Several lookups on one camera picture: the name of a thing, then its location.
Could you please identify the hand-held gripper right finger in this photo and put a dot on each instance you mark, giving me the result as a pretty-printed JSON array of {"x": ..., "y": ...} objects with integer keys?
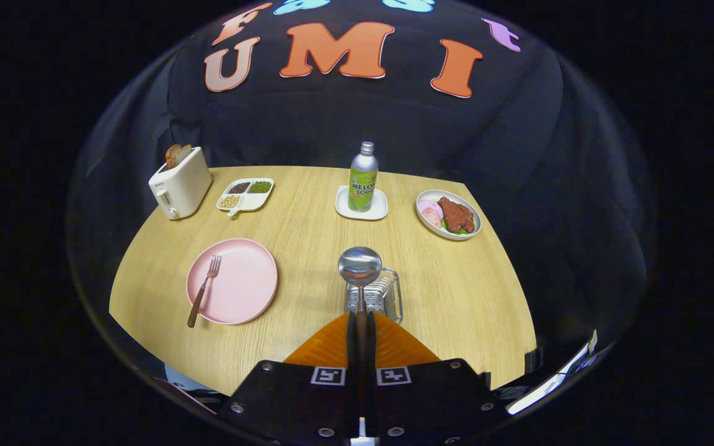
[{"x": 371, "y": 356}]

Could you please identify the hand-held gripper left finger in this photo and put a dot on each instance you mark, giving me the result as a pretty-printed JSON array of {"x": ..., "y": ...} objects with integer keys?
[{"x": 351, "y": 353}]

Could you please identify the pink round plate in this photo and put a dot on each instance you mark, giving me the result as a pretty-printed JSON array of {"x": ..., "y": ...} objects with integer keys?
[{"x": 239, "y": 285}]

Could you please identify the white square coaster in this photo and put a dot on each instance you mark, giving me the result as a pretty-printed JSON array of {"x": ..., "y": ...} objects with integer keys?
[{"x": 343, "y": 207}]

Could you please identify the green vegetable leaves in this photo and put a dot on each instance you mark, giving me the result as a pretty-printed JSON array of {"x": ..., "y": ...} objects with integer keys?
[{"x": 453, "y": 230}]

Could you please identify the pink ham slices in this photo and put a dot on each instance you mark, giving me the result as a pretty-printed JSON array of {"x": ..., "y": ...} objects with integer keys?
[{"x": 429, "y": 210}]

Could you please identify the red meat piece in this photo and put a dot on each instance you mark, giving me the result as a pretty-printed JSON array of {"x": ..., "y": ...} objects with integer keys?
[{"x": 456, "y": 215}]

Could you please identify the green soda bottle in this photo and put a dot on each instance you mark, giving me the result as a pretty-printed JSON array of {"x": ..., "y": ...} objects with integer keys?
[{"x": 363, "y": 183}]

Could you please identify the white divided snack dish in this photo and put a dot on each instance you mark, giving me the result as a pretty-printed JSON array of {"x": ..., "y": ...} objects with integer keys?
[{"x": 256, "y": 201}]

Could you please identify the white round food plate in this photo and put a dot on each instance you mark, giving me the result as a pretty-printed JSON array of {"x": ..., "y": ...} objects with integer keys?
[{"x": 450, "y": 193}]

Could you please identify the green mung beans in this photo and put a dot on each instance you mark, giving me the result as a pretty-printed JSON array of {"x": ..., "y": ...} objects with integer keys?
[{"x": 260, "y": 187}]

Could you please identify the yellow soybeans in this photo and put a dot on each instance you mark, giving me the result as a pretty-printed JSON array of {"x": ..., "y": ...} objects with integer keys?
[{"x": 229, "y": 201}]

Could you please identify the dark red beans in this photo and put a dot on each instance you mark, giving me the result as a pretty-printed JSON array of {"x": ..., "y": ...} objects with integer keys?
[{"x": 239, "y": 187}]

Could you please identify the cream white toaster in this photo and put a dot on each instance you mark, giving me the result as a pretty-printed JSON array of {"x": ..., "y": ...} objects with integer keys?
[{"x": 183, "y": 189}]

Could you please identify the toasted bread slice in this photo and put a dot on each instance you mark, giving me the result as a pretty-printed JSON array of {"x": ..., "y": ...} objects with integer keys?
[
  {"x": 184, "y": 153},
  {"x": 172, "y": 156}
]

